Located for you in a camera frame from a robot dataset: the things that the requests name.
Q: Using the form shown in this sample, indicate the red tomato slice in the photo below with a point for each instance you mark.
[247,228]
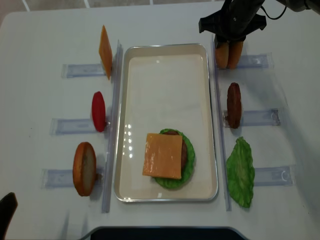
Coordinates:
[98,111]

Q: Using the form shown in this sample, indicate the dark robot base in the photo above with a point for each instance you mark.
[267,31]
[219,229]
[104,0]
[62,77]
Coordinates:
[165,233]

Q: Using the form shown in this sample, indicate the clear right long rail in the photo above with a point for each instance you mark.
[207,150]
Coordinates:
[227,198]

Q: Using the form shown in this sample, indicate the clear patty pusher track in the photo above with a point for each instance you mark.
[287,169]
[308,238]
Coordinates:
[255,118]

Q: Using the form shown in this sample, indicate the clear tomato pusher track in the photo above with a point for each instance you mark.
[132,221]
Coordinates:
[61,126]

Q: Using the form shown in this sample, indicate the upright green lettuce leaf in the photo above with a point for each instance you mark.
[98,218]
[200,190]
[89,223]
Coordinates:
[241,173]

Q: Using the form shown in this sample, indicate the brown meat patty on tray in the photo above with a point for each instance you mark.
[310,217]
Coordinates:
[184,157]

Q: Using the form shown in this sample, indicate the upright brown meat patty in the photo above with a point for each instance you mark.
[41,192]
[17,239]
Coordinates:
[234,106]

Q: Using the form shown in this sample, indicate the clear lettuce pusher track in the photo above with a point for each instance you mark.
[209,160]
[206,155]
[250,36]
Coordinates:
[275,176]

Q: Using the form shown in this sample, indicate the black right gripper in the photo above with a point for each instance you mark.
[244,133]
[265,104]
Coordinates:
[234,21]

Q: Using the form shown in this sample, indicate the clear sesame bun pusher track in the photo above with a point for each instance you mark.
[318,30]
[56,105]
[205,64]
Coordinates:
[260,61]

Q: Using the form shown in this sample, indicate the clear cheese pusher track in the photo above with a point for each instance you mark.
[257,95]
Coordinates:
[84,70]

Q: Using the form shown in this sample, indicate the green lettuce leaf on tray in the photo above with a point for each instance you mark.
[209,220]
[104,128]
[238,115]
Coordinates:
[186,174]

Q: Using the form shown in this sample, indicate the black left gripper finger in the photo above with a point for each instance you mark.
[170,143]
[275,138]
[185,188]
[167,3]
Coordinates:
[8,206]

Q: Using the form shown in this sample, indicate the upright orange cheese slice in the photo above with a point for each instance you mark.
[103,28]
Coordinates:
[105,52]

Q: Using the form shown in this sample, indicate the flat orange cheese slice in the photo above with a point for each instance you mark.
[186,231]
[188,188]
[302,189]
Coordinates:
[163,155]

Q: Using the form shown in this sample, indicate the bottom bun half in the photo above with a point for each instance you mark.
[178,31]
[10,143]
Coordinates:
[84,169]

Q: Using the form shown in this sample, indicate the silver metal baking tray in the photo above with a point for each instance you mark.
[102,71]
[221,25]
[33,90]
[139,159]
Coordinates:
[163,88]

